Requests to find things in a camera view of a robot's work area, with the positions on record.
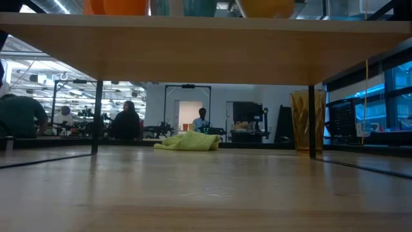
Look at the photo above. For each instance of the amber glass tumbler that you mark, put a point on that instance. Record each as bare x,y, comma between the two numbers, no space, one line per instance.
301,122

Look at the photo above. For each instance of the teal mug white inside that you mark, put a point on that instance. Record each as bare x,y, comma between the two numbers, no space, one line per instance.
199,8

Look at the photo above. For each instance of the orange mug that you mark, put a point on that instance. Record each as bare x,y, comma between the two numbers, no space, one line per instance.
122,7

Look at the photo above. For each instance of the wooden shelf black legs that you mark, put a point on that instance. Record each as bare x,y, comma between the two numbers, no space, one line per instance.
206,51

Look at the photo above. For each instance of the person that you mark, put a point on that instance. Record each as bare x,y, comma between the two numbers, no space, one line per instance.
19,116
126,124
63,117
201,121

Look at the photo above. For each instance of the green cloth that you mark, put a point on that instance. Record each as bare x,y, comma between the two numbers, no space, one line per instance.
190,141

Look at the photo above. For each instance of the black background cart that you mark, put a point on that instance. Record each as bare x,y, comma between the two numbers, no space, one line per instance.
248,112

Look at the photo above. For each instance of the black perforated panel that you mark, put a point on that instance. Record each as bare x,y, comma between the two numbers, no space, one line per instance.
342,117

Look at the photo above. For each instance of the black background gantry frame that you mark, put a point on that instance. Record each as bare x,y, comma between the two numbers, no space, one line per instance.
188,86

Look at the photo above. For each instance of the black aluminium table frame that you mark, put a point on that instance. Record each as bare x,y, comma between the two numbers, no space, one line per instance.
251,145

